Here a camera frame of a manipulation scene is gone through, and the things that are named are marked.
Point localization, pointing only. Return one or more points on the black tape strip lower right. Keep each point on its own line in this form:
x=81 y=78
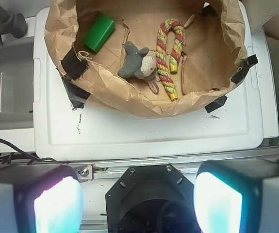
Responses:
x=217 y=103

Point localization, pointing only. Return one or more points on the aluminium frame rail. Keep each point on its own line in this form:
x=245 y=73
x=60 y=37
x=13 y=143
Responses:
x=109 y=166

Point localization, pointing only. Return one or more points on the dark grey faucet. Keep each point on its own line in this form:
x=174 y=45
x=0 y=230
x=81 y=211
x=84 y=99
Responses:
x=10 y=23

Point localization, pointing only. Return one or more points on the multicolour rope candy cane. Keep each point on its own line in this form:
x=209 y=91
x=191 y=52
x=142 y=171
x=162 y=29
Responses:
x=167 y=64

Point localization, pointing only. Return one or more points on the black tape strip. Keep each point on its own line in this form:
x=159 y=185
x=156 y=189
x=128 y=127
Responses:
x=76 y=95
x=246 y=65
x=217 y=103
x=73 y=66

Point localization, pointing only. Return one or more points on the metal corner bracket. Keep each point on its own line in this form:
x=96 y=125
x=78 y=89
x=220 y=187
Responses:
x=85 y=172

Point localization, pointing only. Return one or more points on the brown paper bag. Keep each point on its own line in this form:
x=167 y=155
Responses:
x=213 y=51

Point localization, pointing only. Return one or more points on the black tape strip lower left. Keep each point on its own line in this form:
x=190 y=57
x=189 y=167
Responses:
x=76 y=95

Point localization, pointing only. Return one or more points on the grey sink basin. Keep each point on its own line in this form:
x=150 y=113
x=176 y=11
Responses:
x=16 y=84

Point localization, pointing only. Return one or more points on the grey plush mouse toy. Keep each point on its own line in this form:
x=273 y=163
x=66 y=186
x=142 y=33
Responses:
x=138 y=64

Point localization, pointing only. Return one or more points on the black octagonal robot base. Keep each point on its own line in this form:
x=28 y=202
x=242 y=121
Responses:
x=151 y=199

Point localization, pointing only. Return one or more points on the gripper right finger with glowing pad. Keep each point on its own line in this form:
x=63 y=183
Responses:
x=237 y=196

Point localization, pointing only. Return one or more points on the green plastic block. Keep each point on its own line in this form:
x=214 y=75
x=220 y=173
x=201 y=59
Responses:
x=99 y=33

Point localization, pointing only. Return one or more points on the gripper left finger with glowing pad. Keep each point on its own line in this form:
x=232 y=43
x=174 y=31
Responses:
x=40 y=199

